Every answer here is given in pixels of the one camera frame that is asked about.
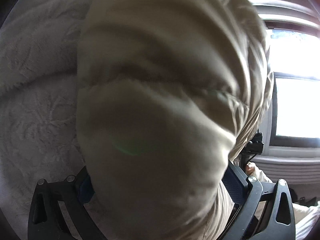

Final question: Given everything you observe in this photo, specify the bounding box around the lavender embossed bed blanket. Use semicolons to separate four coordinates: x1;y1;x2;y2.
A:
1;0;92;239

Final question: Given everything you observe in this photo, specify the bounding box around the bright window with frame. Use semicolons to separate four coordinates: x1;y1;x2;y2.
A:
249;0;319;158

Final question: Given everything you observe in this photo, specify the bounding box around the beige puffer jacket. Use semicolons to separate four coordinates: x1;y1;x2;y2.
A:
76;0;273;239

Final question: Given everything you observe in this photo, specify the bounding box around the person's right hand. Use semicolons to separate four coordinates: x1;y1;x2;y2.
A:
245;161;256;176

